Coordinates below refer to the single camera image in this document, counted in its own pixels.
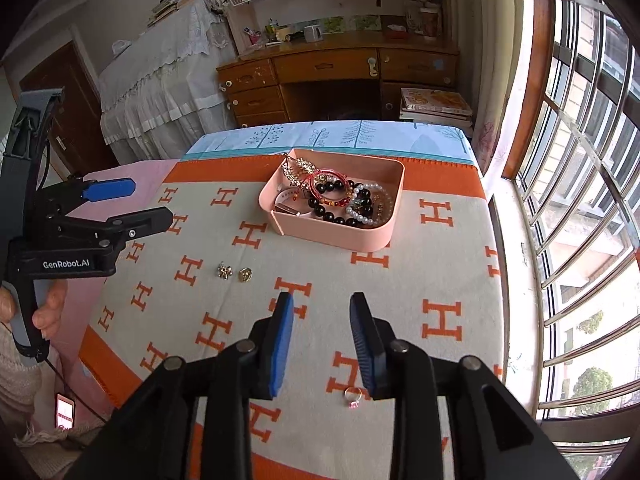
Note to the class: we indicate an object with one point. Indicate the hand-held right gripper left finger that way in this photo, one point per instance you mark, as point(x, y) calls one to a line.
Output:
point(282, 345)

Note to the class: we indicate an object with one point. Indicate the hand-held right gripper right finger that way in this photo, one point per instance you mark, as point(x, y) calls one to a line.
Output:
point(361, 345)

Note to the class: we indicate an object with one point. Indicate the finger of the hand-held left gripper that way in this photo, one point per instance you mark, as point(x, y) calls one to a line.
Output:
point(112, 189)
point(145, 220)

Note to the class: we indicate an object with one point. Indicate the pink plastic tray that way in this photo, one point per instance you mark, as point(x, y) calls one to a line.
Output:
point(330, 235)

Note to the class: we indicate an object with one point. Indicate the person's left forearm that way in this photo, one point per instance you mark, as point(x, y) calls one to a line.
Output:
point(15, 380)

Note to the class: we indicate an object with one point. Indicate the person's left hand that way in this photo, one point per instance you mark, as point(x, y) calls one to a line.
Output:
point(50, 310)

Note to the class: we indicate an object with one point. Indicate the pink bedsheet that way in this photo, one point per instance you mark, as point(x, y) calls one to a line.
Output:
point(150, 167)

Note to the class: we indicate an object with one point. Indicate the round gold brooch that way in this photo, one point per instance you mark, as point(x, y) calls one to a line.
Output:
point(245, 275)

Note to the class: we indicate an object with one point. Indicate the orange patterned blanket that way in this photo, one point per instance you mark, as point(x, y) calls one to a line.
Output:
point(310, 270)

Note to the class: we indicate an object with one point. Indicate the brown wooden door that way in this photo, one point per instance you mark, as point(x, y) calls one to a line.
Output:
point(75, 110)

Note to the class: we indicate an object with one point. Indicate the silver flower brooch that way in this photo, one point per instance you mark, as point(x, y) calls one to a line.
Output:
point(224, 271)

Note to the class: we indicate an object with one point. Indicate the piano with white lace cover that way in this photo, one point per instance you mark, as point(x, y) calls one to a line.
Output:
point(160, 85)

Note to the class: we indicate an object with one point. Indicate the smartphone with lit screen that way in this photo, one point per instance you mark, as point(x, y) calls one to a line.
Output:
point(65, 412)

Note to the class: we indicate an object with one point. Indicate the pile of old books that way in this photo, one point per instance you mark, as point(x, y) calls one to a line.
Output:
point(175, 5)

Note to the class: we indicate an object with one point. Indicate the blue printed sheet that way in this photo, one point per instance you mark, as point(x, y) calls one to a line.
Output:
point(350, 135)

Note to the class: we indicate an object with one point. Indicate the wooden desk with drawers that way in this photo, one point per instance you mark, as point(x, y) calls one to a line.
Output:
point(325, 65)

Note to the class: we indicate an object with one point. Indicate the white mug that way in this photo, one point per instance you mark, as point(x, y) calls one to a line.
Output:
point(312, 33)

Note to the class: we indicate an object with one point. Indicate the stack of large books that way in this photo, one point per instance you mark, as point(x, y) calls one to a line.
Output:
point(435, 102)

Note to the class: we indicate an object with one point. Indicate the metal window grille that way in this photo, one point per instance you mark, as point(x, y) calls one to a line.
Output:
point(575, 160)

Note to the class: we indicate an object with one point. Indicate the wooden bookshelf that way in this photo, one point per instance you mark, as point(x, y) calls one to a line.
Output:
point(350, 5)

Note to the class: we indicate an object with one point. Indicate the clear storage jar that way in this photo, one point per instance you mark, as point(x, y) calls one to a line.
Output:
point(430, 22)

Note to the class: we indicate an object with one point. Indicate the beige curtain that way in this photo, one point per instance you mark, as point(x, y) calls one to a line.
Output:
point(480, 35)

